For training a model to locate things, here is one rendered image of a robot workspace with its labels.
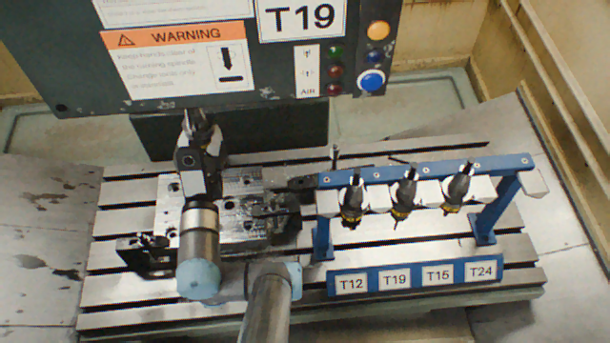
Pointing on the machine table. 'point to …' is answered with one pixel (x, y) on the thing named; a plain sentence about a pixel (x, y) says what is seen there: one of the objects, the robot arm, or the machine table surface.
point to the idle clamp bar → (310, 183)
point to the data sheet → (170, 11)
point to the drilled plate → (234, 236)
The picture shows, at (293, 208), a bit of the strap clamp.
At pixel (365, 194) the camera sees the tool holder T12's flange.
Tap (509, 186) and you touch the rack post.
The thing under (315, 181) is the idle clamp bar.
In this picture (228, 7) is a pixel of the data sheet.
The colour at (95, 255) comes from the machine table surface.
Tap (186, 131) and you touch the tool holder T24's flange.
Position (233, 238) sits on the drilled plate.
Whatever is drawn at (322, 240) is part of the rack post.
